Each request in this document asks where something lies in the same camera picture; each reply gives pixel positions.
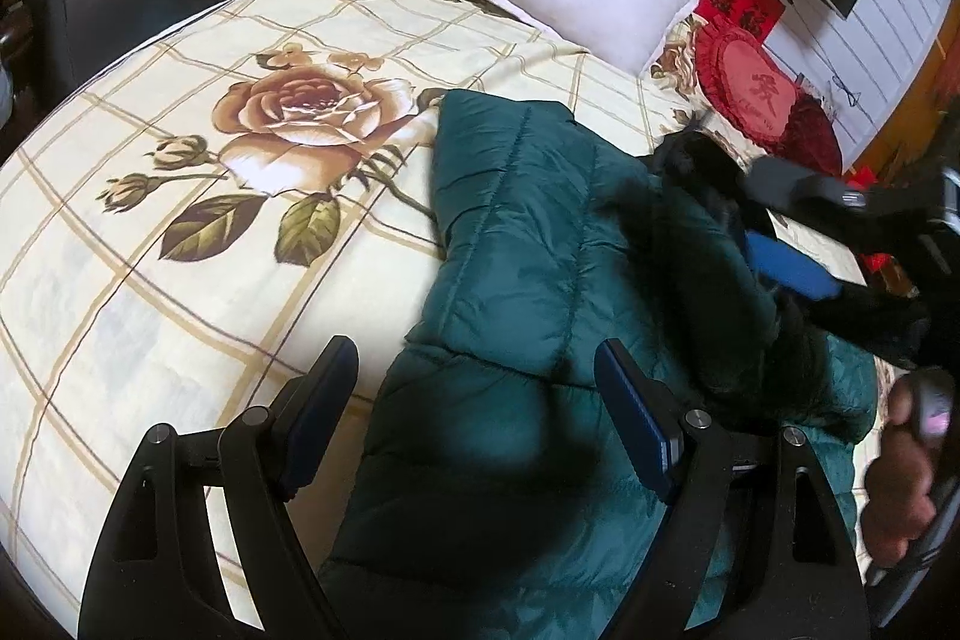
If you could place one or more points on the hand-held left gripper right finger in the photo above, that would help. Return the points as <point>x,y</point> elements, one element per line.
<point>637,419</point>

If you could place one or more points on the dark red cushion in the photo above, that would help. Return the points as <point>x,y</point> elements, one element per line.
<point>814,134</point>

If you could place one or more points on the floral plaid bedspread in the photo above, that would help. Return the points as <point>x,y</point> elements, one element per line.
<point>150,280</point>

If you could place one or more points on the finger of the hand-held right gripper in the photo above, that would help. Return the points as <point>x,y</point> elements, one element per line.
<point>791,265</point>
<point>795,186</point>

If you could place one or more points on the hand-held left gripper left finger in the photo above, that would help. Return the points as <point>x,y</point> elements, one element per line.
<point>322,415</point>

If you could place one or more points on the dark green puffer jacket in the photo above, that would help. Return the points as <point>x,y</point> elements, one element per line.
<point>525,235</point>

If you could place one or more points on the red round cushion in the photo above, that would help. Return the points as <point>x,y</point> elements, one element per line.
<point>750,85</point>

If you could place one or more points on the person's right hand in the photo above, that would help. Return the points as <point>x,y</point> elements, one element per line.
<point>896,490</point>

